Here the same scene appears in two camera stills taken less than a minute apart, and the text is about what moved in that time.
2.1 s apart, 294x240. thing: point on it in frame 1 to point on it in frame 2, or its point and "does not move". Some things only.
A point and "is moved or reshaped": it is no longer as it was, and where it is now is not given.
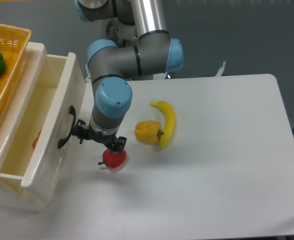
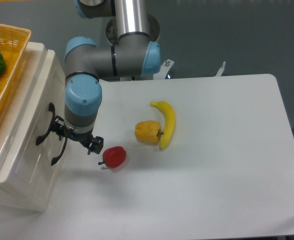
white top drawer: x=42 y=148 is moved or reshaped
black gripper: x=82 y=131 to x=83 y=138
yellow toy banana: x=170 y=121 does not move
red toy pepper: x=114 y=160 does not move
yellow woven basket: x=11 y=41 does not move
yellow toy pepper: x=148 y=132 does not move
